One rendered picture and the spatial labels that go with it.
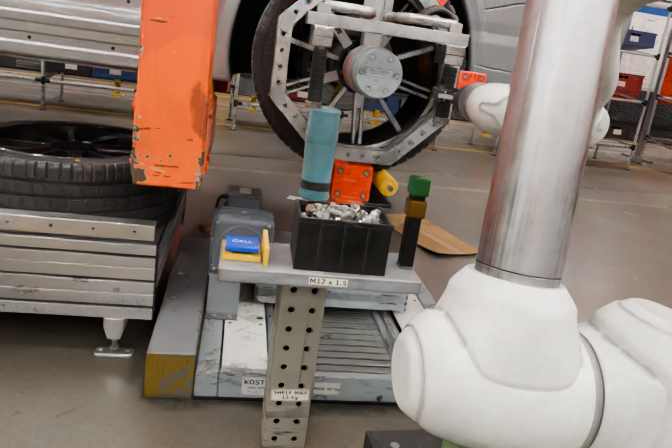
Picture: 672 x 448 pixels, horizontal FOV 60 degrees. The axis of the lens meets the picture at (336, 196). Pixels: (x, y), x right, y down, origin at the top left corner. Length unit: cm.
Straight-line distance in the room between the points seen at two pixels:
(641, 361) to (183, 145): 107
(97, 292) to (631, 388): 131
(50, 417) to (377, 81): 113
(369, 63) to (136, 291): 87
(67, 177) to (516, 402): 134
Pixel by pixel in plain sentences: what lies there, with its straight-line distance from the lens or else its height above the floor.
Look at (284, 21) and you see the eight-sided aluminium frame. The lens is 168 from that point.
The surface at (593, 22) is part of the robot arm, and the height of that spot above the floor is 98.
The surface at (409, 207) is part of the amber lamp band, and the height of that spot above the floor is 59.
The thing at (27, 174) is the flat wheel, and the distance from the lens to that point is 175.
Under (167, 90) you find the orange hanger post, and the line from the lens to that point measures 144.
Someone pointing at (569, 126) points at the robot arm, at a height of 87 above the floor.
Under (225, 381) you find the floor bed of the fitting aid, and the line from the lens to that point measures 158.
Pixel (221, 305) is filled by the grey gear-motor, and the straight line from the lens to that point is 181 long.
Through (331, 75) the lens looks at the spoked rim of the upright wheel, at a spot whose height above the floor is 82.
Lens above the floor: 92
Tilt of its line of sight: 15 degrees down
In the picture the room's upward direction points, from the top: 8 degrees clockwise
